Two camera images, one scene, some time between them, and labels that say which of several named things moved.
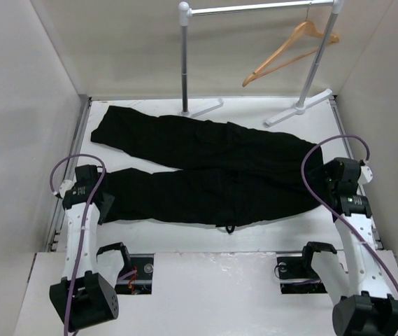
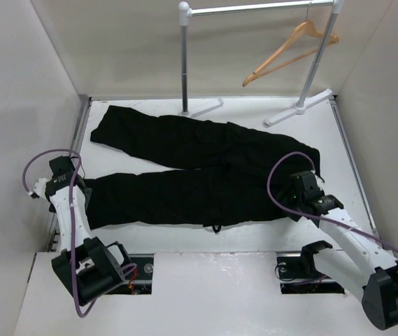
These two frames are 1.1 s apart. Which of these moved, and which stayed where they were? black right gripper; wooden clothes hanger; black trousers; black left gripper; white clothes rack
Moved: black right gripper; black left gripper
Stayed: white clothes rack; wooden clothes hanger; black trousers
